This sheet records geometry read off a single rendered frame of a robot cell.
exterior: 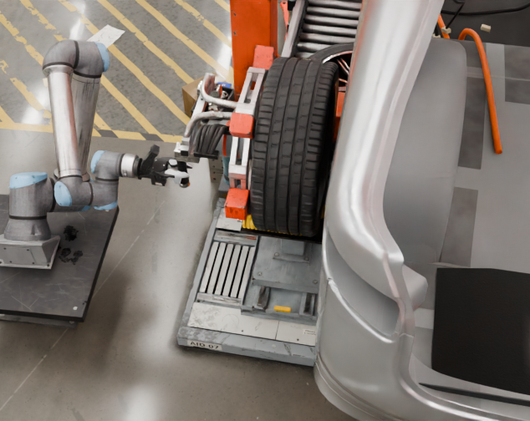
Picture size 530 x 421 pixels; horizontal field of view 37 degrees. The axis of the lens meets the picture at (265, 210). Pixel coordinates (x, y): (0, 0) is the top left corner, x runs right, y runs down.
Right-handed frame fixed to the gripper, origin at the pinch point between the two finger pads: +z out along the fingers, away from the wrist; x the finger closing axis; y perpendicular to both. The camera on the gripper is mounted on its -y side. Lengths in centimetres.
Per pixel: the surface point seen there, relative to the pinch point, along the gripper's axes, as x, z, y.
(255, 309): 14, 27, 68
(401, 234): 31, 80, -18
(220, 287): -1, 8, 77
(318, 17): -177, 27, 56
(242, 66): -54, 10, -6
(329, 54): -116, 40, 33
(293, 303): 7, 42, 69
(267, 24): -54, 20, -29
